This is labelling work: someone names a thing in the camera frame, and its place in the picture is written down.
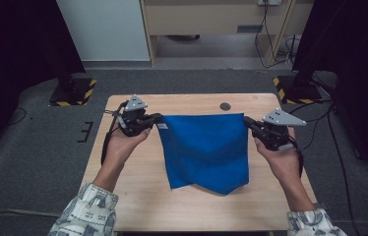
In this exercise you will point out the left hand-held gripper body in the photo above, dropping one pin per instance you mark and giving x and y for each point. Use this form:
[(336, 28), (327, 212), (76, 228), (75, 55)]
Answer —
[(133, 121)]

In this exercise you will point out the person's left hand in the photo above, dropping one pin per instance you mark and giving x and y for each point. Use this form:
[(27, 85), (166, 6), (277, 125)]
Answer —
[(121, 149)]

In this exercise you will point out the light wooden desk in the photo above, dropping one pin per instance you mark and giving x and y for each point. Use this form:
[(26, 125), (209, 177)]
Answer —
[(205, 18)]

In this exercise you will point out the black striped stand base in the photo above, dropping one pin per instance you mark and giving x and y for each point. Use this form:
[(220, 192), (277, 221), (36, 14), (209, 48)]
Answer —
[(298, 91), (73, 93)]

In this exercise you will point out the white cabinet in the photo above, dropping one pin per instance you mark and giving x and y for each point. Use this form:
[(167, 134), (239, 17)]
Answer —
[(106, 29)]

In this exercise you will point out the blue cloth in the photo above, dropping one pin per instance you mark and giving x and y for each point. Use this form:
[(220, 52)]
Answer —
[(205, 150)]

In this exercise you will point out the white power strip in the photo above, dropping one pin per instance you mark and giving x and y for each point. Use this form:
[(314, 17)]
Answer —
[(269, 2)]

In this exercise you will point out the black curtain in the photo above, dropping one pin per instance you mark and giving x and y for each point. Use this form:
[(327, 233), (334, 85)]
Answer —
[(355, 49), (14, 49)]

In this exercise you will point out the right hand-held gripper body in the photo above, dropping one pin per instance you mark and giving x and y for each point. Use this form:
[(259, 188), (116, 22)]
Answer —
[(275, 134)]

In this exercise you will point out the grey round table grommet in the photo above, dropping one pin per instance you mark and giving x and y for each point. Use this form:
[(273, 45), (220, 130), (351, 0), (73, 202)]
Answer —
[(225, 106)]

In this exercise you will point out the person's right hand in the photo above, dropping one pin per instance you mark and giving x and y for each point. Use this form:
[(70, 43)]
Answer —
[(283, 162)]

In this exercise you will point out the dark flat object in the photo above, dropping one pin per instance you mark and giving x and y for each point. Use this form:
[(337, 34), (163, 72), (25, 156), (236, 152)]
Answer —
[(183, 37)]

